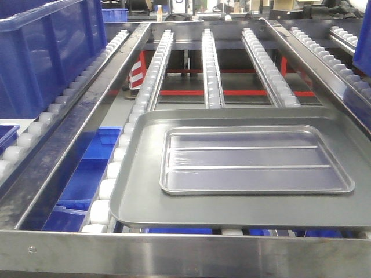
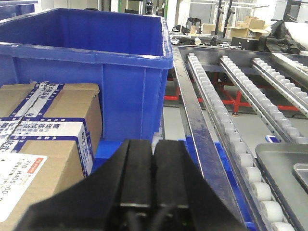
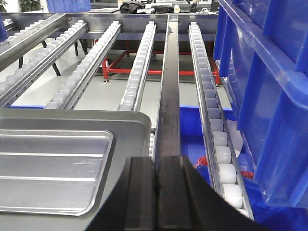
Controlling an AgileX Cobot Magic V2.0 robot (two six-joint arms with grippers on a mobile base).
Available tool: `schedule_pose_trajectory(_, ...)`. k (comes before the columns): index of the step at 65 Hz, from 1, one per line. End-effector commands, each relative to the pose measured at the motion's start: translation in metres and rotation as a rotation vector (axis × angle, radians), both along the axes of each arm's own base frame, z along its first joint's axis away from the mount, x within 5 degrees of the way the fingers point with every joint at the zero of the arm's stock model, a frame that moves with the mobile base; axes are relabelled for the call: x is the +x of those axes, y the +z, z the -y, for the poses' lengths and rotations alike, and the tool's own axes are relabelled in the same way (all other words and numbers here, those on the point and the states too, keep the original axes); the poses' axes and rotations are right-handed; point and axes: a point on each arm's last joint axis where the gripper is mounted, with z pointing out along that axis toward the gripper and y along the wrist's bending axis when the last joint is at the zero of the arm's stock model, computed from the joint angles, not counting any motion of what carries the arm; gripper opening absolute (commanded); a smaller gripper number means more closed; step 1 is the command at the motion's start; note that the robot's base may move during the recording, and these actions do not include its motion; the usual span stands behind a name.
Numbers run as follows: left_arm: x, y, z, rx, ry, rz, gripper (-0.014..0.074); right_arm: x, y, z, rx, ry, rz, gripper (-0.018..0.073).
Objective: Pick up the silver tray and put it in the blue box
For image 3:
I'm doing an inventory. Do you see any left-centre white roller track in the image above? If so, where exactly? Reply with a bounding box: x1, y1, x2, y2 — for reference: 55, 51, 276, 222
45, 21, 121, 109

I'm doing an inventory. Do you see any silver metal tray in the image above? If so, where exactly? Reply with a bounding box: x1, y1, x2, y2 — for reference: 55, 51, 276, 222
0, 109, 151, 231

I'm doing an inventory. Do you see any green potted plant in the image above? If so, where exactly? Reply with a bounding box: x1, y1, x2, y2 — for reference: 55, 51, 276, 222
19, 0, 41, 12

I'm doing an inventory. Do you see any lower blue plastic bin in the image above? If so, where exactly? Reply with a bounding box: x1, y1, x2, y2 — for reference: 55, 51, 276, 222
180, 105, 308, 231

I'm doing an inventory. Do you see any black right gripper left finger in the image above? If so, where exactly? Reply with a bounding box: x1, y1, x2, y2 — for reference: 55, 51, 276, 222
87, 156, 155, 231

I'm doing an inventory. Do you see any far left roller track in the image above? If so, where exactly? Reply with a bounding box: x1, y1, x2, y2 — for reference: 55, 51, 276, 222
0, 19, 45, 46

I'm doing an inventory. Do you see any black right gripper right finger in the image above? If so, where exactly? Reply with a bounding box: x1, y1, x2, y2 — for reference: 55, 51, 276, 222
157, 156, 267, 231

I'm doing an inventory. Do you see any right white roller track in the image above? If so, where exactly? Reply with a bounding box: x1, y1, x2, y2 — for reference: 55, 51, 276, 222
189, 22, 254, 219

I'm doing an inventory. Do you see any black bag on table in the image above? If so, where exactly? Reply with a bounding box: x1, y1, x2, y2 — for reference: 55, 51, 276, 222
120, 1, 145, 14

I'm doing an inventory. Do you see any left white roller track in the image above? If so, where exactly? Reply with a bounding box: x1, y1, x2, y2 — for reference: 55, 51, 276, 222
0, 20, 89, 108

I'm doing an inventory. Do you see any red item in bin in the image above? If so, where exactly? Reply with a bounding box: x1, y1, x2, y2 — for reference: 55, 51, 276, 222
194, 156, 254, 179

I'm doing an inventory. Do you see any large blue plastic bin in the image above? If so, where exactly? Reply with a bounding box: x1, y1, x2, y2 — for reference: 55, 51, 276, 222
214, 0, 308, 208

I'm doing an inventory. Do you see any centre white roller track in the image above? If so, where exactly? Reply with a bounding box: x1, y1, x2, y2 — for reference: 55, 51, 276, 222
118, 21, 156, 112

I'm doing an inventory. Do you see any red metal cart frame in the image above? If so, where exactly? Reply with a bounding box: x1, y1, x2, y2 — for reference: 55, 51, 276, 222
95, 39, 221, 85

